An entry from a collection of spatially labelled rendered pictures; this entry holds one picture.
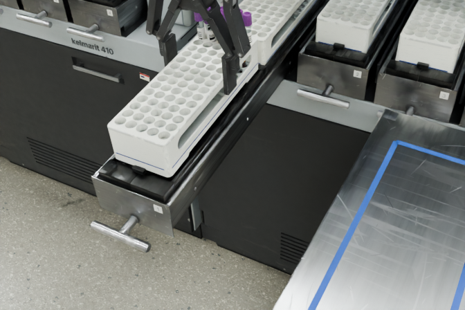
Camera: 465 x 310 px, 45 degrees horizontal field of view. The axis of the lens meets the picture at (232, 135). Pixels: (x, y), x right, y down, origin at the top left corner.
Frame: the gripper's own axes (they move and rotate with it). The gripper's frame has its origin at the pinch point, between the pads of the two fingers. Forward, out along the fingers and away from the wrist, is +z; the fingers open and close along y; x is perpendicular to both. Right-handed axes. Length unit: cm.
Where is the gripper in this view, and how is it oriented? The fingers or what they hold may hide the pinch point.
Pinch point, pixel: (200, 70)
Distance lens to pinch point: 89.4
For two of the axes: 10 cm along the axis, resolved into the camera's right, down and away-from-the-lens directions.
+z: 0.4, 7.4, 6.7
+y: 8.9, 2.8, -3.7
